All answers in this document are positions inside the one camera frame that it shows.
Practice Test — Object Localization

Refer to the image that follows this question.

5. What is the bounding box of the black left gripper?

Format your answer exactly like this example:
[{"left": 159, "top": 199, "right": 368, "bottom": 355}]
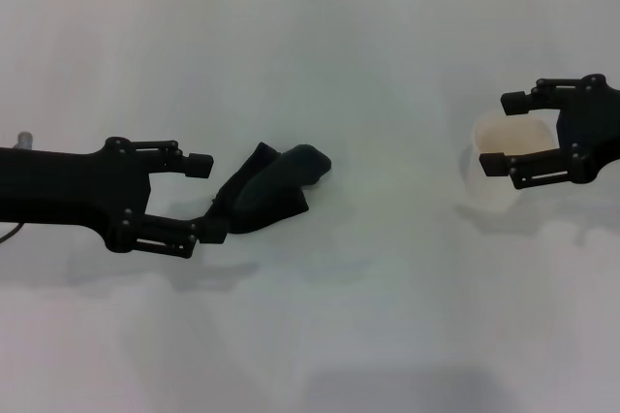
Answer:
[{"left": 0, "top": 138, "right": 229, "bottom": 259}]

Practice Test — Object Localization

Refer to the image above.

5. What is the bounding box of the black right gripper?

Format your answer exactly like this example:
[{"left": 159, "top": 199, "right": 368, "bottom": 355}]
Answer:
[{"left": 478, "top": 74, "right": 620, "bottom": 191}]

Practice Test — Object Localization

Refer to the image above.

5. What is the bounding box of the white paper cup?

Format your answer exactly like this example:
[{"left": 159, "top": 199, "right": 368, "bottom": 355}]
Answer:
[{"left": 467, "top": 114, "right": 558, "bottom": 213}]

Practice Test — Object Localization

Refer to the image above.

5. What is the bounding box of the dark blue rag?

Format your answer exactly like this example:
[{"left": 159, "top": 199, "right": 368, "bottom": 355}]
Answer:
[{"left": 205, "top": 142, "right": 334, "bottom": 238}]

